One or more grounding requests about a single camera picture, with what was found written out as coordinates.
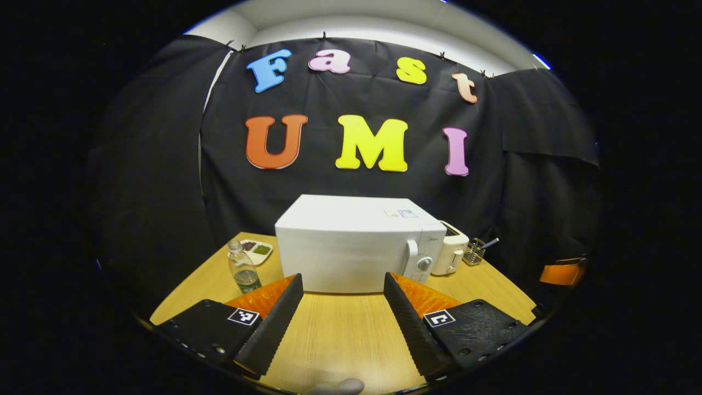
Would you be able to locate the clear plastic water bottle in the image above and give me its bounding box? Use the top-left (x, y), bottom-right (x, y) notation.
top-left (228, 240), bottom-right (262, 295)

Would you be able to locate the white toaster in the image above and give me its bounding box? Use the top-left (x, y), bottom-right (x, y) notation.
top-left (431, 221), bottom-right (471, 277)

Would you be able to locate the white divided snack dish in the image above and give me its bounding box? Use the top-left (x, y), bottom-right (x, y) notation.
top-left (228, 239), bottom-right (274, 267)

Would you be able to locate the white microwave oven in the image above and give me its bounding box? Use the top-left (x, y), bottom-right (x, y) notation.
top-left (275, 194), bottom-right (448, 295)

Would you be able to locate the clear wire utensil holder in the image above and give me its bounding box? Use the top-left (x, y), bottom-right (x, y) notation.
top-left (462, 238), bottom-right (487, 267)

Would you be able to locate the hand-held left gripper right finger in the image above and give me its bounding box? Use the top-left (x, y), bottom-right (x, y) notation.
top-left (383, 272), bottom-right (530, 381)

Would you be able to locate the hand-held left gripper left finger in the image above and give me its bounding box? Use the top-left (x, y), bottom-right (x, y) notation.
top-left (155, 273), bottom-right (304, 379)

